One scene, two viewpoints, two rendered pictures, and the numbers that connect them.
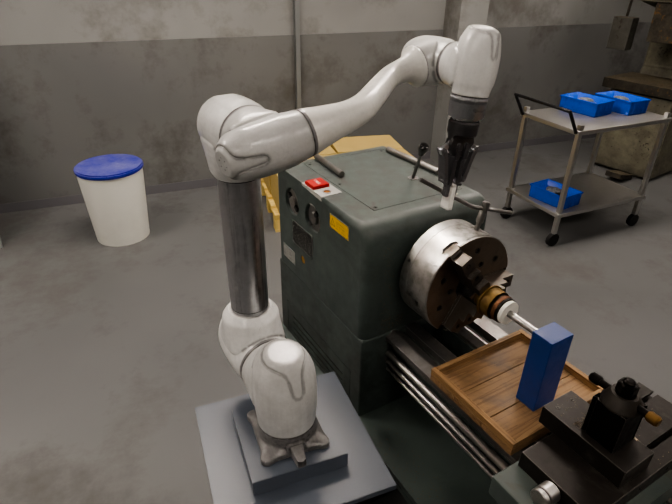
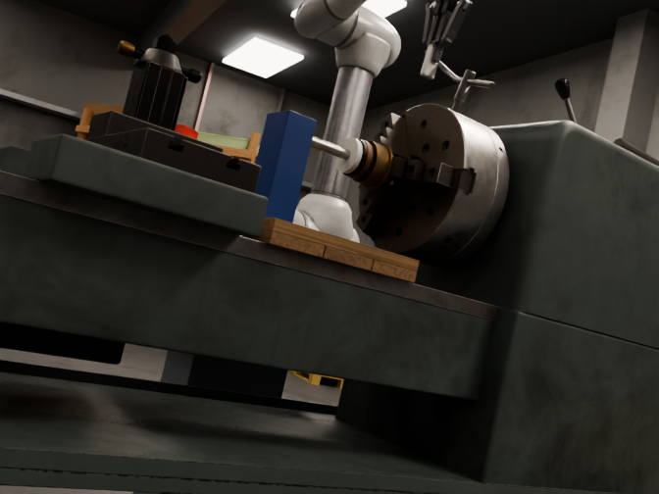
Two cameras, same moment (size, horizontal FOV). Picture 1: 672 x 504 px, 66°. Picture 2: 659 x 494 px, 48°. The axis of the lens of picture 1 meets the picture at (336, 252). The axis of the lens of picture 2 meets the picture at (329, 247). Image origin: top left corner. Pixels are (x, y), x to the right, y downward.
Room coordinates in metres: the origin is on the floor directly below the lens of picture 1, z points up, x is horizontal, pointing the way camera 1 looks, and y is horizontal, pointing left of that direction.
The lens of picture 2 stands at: (1.05, -1.87, 0.79)
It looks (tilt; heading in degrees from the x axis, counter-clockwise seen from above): 4 degrees up; 87
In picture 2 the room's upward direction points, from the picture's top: 13 degrees clockwise
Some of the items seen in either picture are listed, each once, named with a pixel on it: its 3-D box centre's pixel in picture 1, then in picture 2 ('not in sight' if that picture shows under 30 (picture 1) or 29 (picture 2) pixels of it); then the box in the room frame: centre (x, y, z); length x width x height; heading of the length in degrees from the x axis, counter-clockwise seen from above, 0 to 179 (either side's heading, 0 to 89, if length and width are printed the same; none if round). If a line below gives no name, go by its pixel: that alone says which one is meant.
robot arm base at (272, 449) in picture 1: (289, 428); not in sight; (0.94, 0.12, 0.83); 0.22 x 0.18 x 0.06; 22
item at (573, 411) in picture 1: (593, 435); (155, 145); (0.79, -0.57, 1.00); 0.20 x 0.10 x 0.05; 31
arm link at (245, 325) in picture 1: (243, 248); (344, 142); (1.14, 0.24, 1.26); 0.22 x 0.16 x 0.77; 32
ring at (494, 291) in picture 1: (493, 302); (370, 164); (1.17, -0.44, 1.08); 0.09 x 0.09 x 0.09; 31
